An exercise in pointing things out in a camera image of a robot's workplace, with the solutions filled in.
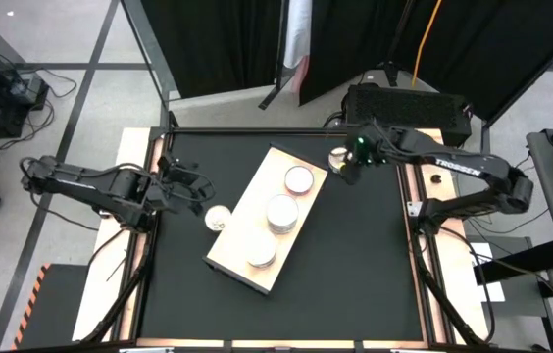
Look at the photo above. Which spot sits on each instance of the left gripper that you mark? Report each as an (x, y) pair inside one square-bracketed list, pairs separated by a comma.
[(183, 186)]

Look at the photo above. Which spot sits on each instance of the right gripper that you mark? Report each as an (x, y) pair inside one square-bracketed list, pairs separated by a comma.
[(372, 144)]

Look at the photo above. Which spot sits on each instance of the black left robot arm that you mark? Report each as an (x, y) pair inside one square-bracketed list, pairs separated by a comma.
[(85, 179)]

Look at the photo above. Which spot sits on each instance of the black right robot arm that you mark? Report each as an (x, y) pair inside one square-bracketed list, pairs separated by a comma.
[(458, 166)]

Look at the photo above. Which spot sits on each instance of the wooden shelf black metal legs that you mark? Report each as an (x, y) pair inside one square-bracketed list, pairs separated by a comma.
[(249, 216)]

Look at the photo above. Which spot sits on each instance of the black computer case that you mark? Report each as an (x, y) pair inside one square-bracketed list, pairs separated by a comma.
[(404, 110)]

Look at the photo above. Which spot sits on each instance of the light wooden side board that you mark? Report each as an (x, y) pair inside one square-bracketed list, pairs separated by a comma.
[(91, 289), (426, 184)]

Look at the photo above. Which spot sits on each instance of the black light stand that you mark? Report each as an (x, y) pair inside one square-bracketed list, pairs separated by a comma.
[(391, 73)]

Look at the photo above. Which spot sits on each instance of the white cloth strip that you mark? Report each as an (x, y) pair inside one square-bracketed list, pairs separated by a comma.
[(298, 29)]

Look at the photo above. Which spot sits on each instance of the black curtain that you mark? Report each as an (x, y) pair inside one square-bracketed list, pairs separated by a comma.
[(502, 49), (217, 44)]

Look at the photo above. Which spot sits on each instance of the black orange-striped floor mat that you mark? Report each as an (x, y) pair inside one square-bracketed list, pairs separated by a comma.
[(56, 309)]

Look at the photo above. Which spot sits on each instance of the white paper sheet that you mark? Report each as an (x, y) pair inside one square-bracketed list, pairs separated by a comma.
[(494, 292)]

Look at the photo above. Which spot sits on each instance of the black flat bar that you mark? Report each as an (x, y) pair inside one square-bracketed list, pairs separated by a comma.
[(521, 262)]

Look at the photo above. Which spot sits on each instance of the black table frame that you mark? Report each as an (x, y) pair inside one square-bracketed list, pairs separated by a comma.
[(281, 131)]

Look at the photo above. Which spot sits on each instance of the black curtain frame bar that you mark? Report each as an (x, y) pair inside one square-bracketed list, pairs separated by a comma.
[(269, 100)]

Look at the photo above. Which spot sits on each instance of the grey metal post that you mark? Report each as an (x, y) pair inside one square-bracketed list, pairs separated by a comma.
[(151, 54)]

